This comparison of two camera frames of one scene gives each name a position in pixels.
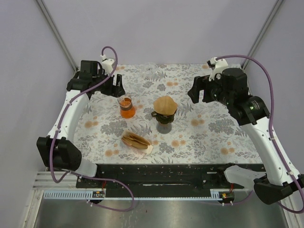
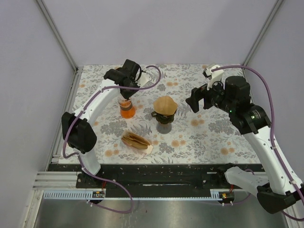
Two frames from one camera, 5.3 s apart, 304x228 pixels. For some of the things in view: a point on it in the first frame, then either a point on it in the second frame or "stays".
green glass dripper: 163,118 stays
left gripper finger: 119,89 -> 127,93
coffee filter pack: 136,141 stays
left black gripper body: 103,88 -> 133,83
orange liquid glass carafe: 127,110 stays
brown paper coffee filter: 165,105 stays
